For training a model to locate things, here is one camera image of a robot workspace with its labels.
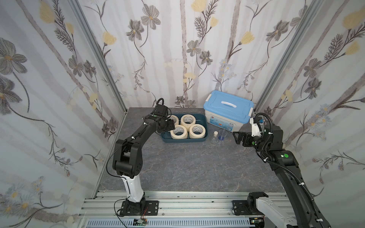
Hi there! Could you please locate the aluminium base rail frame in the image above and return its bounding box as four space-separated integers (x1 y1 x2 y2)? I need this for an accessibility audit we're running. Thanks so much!
79 191 295 228

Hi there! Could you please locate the cream masking tape roll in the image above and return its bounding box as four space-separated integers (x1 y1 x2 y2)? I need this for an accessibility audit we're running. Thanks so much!
189 124 206 139
169 115 180 125
180 114 196 130
170 125 188 140

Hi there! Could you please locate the blue lidded storage box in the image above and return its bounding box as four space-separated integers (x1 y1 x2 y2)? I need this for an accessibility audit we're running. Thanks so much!
203 90 254 132

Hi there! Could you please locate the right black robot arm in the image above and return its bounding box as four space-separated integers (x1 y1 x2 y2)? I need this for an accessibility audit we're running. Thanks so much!
232 113 331 228

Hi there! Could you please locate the small clear bottle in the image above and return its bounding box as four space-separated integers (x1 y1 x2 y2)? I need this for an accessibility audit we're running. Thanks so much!
211 131 219 145

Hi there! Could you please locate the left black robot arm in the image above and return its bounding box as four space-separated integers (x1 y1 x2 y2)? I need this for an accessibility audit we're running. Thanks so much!
112 98 175 216

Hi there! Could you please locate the teal plastic storage tray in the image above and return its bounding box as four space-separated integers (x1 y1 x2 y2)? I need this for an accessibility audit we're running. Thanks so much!
161 114 208 143

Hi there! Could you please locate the small circuit board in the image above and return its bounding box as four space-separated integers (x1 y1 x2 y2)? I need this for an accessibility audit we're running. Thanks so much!
133 218 148 226

